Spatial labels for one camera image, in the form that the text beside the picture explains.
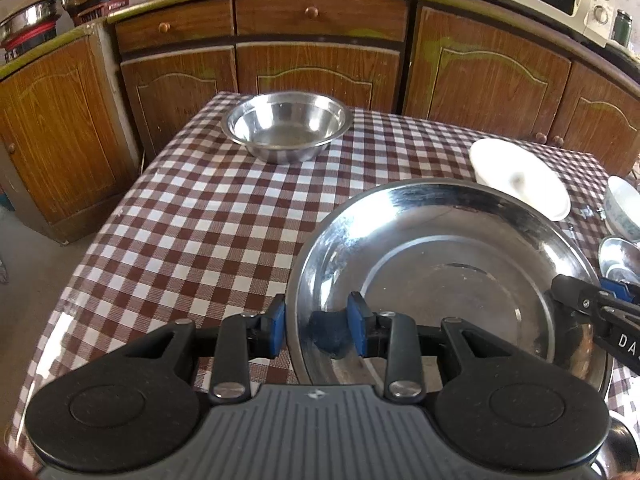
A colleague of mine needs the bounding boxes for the large steel basin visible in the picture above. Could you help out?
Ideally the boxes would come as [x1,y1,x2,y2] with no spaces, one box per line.
[286,179,613,392]

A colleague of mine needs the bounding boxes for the small steel bowl right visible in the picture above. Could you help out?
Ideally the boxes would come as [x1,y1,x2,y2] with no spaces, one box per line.
[598,236,640,285]

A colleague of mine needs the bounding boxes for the small steel bowl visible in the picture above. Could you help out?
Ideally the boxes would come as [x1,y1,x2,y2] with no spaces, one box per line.
[598,236,640,285]
[221,91,352,165]

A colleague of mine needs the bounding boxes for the white bowl blue pattern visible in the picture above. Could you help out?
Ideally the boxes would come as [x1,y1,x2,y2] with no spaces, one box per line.
[603,176,640,243]

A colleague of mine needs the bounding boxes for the white bowl green mark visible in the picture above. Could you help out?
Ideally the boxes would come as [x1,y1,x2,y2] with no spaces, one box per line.
[469,139,570,221]

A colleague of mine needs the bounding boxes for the brown checkered tablecloth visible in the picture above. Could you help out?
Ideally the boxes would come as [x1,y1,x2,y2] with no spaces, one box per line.
[4,90,640,474]

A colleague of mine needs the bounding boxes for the wooden right cabinet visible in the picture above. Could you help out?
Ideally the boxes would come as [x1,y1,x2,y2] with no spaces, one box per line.
[402,0,639,177]

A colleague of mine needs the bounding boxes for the green thermos flask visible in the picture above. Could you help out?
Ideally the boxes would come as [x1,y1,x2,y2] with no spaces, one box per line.
[612,9,632,48]

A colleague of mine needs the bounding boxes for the wooden corner cabinet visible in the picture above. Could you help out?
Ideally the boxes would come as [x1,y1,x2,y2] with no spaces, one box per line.
[1,20,141,245]

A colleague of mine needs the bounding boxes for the wooden drawer cabinet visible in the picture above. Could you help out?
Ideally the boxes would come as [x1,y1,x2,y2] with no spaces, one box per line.
[108,0,413,160]

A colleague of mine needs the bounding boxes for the black red stove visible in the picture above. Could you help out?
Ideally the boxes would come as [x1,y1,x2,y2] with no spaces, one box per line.
[2,21,56,63]

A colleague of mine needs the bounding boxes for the red induction cooker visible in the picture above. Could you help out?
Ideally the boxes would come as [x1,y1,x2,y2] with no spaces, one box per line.
[68,0,129,26]

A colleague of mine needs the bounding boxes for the steel pan wooden lid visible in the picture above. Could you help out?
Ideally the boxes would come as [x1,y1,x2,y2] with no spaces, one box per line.
[1,0,63,42]

